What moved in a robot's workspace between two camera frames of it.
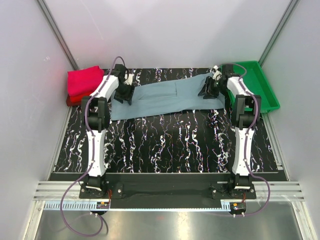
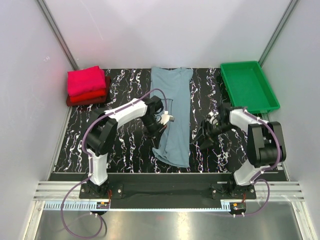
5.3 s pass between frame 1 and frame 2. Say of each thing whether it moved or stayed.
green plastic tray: stayed
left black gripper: moved
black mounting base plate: stayed
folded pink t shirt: stayed
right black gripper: moved
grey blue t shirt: moved
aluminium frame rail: stayed
